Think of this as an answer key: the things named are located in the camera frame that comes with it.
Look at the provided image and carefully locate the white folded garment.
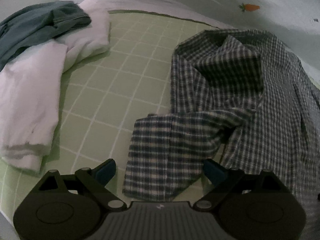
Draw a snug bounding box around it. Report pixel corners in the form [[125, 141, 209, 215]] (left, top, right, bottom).
[[1, 0, 110, 172]]

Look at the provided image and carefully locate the dark checkered plaid shirt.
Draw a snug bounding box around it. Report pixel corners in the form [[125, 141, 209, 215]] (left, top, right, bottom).
[[123, 29, 319, 239]]

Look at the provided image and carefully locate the dark teal folded garment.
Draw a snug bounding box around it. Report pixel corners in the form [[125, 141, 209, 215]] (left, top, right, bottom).
[[1, 1, 91, 69]]

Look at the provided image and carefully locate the green grid bed sheet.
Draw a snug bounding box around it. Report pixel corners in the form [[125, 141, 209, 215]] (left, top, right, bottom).
[[0, 10, 221, 215]]

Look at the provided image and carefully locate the pale carrot print quilt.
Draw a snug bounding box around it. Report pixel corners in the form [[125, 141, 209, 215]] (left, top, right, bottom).
[[1, 0, 319, 82]]

